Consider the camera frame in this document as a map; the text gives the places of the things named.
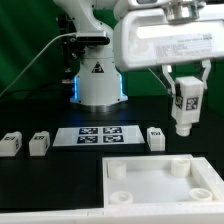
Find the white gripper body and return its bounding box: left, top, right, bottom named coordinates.
left=113, top=4, right=224, bottom=71

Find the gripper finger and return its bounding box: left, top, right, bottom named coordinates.
left=201, top=59, right=211, bottom=90
left=162, top=65, right=176, bottom=97

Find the white square table top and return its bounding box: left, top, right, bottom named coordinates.
left=102, top=154, right=224, bottom=207

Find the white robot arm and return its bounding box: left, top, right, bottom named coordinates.
left=53, top=0, right=224, bottom=110

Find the black stand behind robot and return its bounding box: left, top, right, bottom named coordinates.
left=56, top=13, right=84, bottom=100

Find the white sheet with tags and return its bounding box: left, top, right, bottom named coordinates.
left=53, top=125, right=144, bottom=147

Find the white L-shaped obstacle fence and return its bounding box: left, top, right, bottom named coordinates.
left=0, top=156, right=224, bottom=224

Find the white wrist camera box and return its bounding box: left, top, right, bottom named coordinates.
left=113, top=0, right=170, bottom=20

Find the black camera on base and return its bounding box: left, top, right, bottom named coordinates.
left=76, top=31, right=110, bottom=45

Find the white cable left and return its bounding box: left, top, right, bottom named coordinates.
left=0, top=32, right=78, bottom=98

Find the black cable on table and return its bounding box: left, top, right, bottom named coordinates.
left=0, top=84, right=73, bottom=101

